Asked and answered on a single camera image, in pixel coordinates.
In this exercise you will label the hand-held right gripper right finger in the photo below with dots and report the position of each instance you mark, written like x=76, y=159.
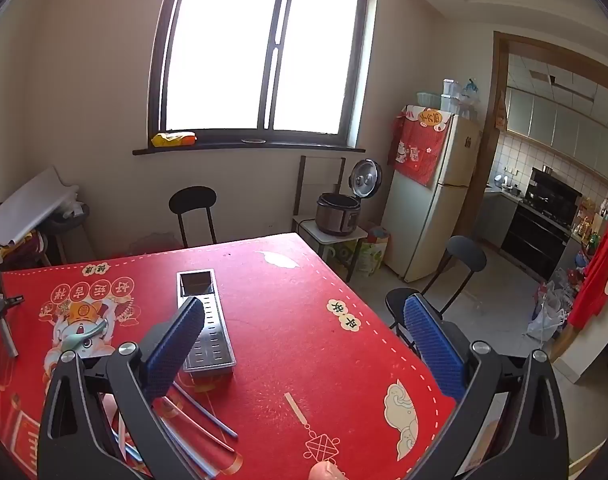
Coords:
x=431, y=345

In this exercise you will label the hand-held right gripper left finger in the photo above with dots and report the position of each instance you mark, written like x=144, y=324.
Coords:
x=176, y=345

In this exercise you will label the steel utensil tray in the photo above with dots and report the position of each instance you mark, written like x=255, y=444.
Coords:
x=216, y=330

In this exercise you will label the blue chopstick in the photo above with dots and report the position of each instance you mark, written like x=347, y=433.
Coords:
x=128, y=452
x=208, y=412

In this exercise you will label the pink chopstick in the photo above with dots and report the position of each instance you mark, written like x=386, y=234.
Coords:
x=198, y=427

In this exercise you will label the person's right hand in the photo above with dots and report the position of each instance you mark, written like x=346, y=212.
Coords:
x=326, y=472

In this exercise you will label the black round-back chair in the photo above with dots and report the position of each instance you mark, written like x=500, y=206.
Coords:
x=466, y=254
x=192, y=201

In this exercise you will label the green printed bag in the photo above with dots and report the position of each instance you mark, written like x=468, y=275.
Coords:
x=369, y=255

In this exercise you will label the red printed table mat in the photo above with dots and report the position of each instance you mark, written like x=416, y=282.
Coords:
x=294, y=335

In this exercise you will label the white refrigerator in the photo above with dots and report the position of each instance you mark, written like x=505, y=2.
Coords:
x=424, y=225

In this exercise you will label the white plastic bag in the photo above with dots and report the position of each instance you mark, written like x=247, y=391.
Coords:
x=549, y=315

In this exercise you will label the small white table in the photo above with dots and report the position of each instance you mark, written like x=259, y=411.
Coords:
x=334, y=242

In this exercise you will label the grey kitchen counter cabinet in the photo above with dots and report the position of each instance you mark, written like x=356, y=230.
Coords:
x=496, y=217

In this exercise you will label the black range cooker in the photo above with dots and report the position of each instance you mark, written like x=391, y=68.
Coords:
x=534, y=240

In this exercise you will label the wooden stool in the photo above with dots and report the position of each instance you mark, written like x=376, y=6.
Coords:
x=68, y=230

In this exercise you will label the steel rice cooker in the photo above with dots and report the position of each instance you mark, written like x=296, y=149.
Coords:
x=338, y=215

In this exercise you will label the phone on black tripod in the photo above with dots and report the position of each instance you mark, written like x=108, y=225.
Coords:
x=3, y=330

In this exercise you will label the red hanging cloth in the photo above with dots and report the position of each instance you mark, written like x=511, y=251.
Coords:
x=599, y=280

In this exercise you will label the red printed cloth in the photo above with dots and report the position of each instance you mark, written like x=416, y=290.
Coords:
x=419, y=150

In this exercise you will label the black folding rack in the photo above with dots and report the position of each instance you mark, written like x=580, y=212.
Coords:
x=300, y=185

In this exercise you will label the yellow packet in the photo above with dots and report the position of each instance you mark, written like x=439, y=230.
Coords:
x=173, y=139

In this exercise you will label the small flat dish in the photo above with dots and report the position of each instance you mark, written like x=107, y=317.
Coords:
x=253, y=140

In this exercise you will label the pale green bowl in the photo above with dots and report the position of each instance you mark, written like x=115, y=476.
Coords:
x=428, y=100

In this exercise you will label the clear plastic jar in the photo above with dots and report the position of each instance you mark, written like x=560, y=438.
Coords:
x=450, y=94

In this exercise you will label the blue plastic bag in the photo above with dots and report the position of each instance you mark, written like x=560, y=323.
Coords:
x=470, y=92

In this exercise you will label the dark framed window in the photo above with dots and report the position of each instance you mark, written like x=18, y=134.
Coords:
x=218, y=50

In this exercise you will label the kitchen wall cabinets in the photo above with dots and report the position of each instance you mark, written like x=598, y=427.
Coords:
x=559, y=125

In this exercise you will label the wooden door frame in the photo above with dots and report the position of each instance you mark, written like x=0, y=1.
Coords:
x=500, y=60

